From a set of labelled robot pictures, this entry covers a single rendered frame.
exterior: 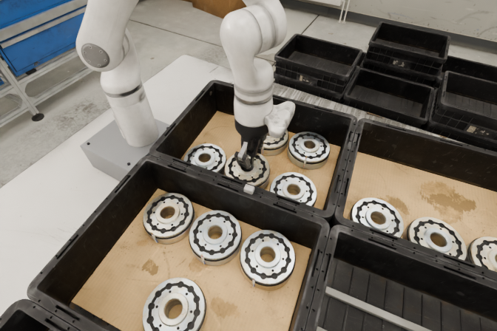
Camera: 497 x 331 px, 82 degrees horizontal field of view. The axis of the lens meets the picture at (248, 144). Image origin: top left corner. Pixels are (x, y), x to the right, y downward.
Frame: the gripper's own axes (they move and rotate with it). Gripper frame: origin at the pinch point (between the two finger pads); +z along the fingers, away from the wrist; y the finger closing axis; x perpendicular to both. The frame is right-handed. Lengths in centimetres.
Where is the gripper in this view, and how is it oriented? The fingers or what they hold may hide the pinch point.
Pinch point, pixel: (252, 159)
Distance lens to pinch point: 67.3
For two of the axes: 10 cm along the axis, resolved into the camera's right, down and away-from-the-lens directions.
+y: -4.1, 6.7, -6.2
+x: 9.1, 3.0, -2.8
